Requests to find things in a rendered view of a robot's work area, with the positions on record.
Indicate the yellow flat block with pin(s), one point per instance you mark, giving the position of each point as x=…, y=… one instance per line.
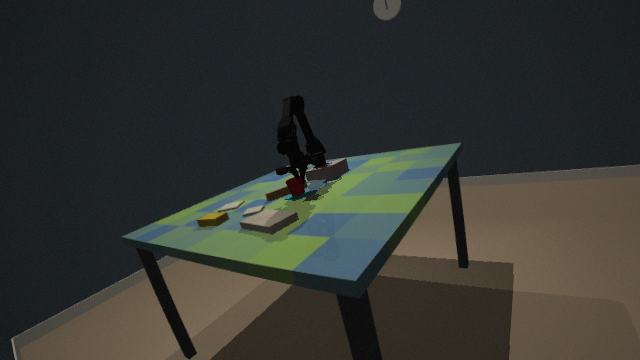
x=212, y=219

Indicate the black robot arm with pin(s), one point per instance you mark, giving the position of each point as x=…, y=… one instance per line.
x=286, y=133

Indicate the brown wooden bar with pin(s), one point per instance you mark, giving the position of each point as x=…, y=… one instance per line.
x=280, y=192

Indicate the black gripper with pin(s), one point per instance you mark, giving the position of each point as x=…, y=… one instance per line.
x=292, y=169

